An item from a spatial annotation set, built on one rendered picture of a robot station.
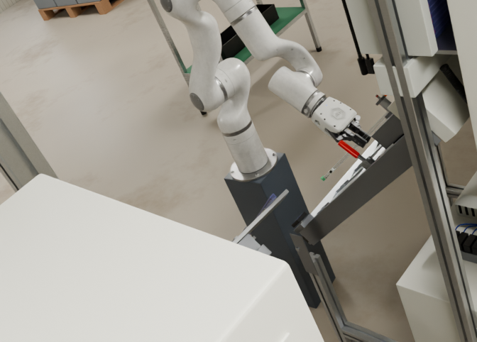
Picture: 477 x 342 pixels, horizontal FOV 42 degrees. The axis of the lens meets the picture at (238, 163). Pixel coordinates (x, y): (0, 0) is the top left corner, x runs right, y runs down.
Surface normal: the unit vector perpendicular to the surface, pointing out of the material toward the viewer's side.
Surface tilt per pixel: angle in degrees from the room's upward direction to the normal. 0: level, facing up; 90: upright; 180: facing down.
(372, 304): 0
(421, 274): 0
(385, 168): 90
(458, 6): 90
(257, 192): 90
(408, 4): 90
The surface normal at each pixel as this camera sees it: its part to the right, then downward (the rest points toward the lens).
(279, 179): 0.76, 0.09
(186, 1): 0.59, 0.40
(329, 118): 0.07, -0.48
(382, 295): -0.36, -0.77
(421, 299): -0.62, 0.62
